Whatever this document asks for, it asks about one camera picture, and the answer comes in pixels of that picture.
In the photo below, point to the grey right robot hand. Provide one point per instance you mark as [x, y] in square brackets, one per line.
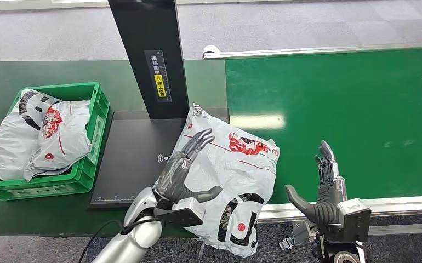
[323, 212]

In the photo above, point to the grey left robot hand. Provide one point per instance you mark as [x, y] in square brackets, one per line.
[174, 174]

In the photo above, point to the white mailer bag red stripe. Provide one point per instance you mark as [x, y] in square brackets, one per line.
[232, 174]

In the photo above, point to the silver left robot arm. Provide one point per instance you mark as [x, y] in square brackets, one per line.
[138, 236]

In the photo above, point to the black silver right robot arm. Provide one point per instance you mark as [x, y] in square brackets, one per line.
[341, 254]

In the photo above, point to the green conveyor belt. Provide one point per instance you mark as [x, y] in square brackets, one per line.
[360, 109]

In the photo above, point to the green plastic crate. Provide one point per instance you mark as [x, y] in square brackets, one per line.
[84, 174]

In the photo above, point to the black yellow column label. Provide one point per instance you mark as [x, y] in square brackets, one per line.
[158, 76]

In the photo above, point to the black scanner column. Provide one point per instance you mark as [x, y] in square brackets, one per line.
[149, 32]

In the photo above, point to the large grey mailer bag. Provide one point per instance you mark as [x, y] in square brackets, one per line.
[7, 145]

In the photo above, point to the metal conveyor bracket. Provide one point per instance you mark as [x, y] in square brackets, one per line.
[298, 232]

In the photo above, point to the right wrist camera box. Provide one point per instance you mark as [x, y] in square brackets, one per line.
[356, 221]

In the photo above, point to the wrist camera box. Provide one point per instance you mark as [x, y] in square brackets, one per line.
[182, 216]
[356, 221]

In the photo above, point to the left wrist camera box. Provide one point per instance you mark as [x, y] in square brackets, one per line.
[182, 216]

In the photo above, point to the black scanner base plate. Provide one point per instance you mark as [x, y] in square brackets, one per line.
[134, 152]

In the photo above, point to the wide aluminium conveyor rail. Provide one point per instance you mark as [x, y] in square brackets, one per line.
[396, 205]

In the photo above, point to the aluminium conveyor frame bar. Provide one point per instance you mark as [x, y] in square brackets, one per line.
[403, 228]

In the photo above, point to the thin aluminium conveyor rail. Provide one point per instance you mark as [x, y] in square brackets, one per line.
[305, 51]

